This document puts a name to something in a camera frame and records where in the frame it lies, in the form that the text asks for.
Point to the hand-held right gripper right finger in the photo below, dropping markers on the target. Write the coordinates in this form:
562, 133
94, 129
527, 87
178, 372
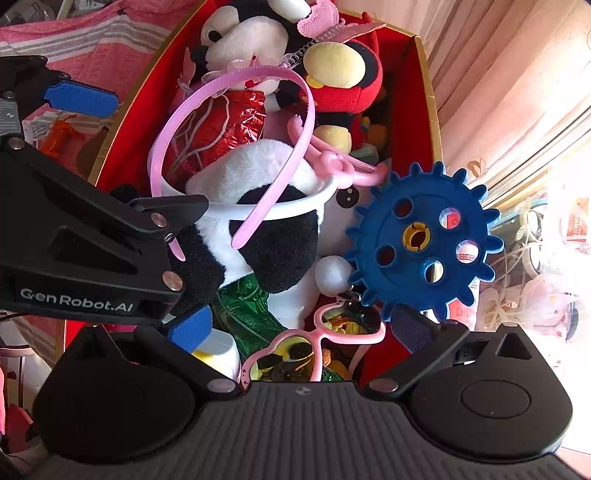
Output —
411, 330

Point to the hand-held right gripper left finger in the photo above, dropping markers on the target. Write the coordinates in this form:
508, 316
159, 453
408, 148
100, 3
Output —
189, 330

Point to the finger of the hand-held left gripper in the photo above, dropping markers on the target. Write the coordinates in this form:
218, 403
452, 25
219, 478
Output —
180, 207
81, 99

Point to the red gift box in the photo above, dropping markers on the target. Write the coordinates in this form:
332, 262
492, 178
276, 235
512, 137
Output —
134, 138

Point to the large blue plastic gear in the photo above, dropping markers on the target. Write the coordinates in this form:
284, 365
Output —
383, 221

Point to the pink butterfly headband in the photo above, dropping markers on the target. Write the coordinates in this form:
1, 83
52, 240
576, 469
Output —
304, 134

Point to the black and red plush mouse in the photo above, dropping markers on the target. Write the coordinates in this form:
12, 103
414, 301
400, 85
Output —
240, 41

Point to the white and yellow bottle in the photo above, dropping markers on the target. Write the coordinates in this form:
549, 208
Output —
221, 350

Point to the pink striped blanket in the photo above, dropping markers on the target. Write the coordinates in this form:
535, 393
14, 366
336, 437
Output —
106, 46

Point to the white pompom ball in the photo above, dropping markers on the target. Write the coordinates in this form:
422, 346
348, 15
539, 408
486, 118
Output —
332, 274

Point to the pink heart-shaped glasses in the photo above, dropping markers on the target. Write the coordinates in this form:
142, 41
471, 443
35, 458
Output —
295, 334

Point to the red foil balloon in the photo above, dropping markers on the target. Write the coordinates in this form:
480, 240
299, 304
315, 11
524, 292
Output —
240, 120

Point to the black and white plush panda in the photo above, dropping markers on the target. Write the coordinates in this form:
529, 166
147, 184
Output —
277, 258

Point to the white plastic headband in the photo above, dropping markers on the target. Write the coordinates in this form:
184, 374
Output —
300, 207

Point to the white plastic bag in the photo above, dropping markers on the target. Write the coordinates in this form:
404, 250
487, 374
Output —
554, 300

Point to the pale pink curtain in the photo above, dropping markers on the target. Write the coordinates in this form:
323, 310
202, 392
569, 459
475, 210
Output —
508, 69

